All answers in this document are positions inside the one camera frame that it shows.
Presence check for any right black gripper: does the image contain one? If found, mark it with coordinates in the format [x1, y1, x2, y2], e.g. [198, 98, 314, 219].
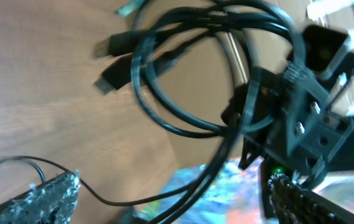
[221, 67, 354, 187]

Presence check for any thick black USB cable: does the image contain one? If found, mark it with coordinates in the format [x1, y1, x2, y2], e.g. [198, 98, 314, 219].
[92, 0, 307, 224]

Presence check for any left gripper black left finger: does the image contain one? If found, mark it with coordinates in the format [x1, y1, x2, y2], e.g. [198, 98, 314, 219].
[0, 171, 81, 223]

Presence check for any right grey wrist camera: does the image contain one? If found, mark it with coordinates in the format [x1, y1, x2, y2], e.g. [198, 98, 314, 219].
[287, 24, 354, 88]

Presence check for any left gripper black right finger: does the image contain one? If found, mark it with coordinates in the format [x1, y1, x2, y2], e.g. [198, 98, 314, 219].
[268, 173, 354, 224]

